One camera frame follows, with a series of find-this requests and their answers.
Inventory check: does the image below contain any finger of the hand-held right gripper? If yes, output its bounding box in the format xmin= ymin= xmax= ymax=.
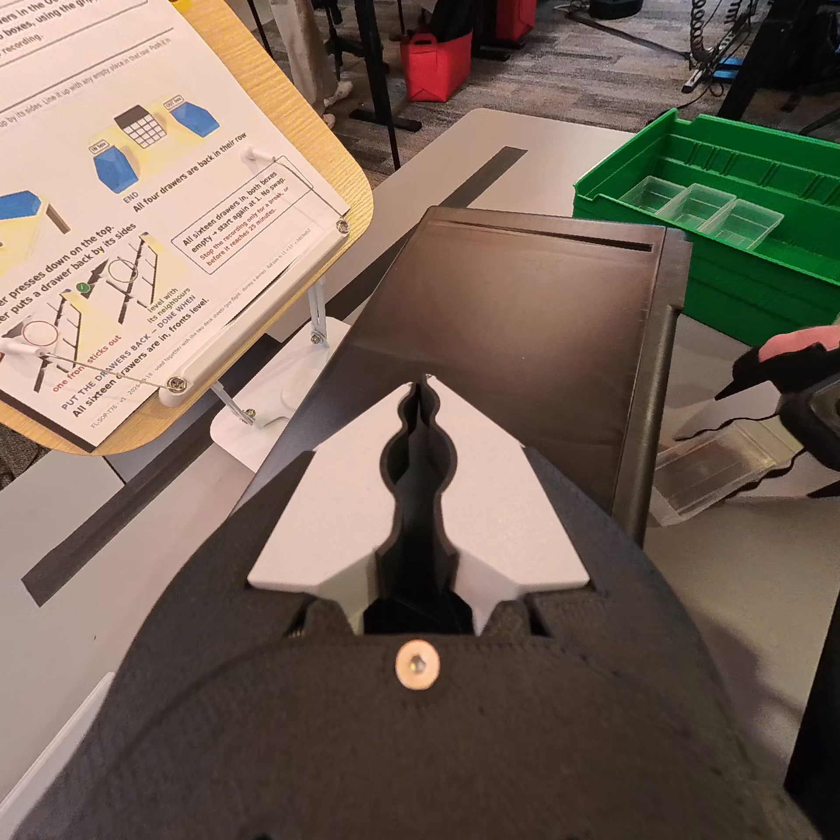
xmin=721 ymin=451 xmax=840 ymax=500
xmin=673 ymin=390 xmax=790 ymax=441

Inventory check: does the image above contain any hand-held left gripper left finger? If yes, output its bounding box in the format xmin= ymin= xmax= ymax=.
xmin=246 ymin=382 xmax=421 ymax=635

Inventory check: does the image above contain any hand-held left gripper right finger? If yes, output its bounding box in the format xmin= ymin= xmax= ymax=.
xmin=420 ymin=374 xmax=591 ymax=635

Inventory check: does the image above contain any clear plastic drawer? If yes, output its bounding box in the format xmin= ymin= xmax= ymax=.
xmin=697 ymin=197 xmax=786 ymax=252
xmin=620 ymin=176 xmax=686 ymax=214
xmin=658 ymin=184 xmax=737 ymax=228
xmin=650 ymin=420 xmax=805 ymax=527

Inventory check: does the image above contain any green plastic bin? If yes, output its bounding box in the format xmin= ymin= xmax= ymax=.
xmin=572 ymin=108 xmax=840 ymax=349

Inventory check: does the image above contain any black drawer cabinet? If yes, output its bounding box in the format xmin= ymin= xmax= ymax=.
xmin=233 ymin=205 xmax=693 ymax=636

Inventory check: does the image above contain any large clear storage box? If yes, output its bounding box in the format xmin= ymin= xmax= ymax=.
xmin=0 ymin=672 xmax=116 ymax=821

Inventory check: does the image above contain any person's right hand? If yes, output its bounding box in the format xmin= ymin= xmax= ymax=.
xmin=758 ymin=326 xmax=840 ymax=363

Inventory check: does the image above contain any person's black clothing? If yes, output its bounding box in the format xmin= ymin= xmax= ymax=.
xmin=784 ymin=630 xmax=840 ymax=828

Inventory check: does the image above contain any black desk leg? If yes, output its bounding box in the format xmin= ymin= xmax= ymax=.
xmin=718 ymin=0 xmax=798 ymax=122

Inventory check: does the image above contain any wooden document stand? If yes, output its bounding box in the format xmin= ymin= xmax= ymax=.
xmin=0 ymin=0 xmax=375 ymax=468

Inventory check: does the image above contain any large clipped instruction sheet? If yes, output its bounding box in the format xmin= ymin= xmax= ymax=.
xmin=0 ymin=0 xmax=350 ymax=447

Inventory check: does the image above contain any red bag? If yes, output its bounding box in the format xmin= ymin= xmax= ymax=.
xmin=400 ymin=31 xmax=473 ymax=102
xmin=495 ymin=0 xmax=538 ymax=40

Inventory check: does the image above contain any black table leg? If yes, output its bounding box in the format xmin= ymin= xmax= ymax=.
xmin=350 ymin=0 xmax=424 ymax=172

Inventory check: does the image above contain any black cable bundle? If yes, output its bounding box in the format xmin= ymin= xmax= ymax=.
xmin=682 ymin=0 xmax=746 ymax=93

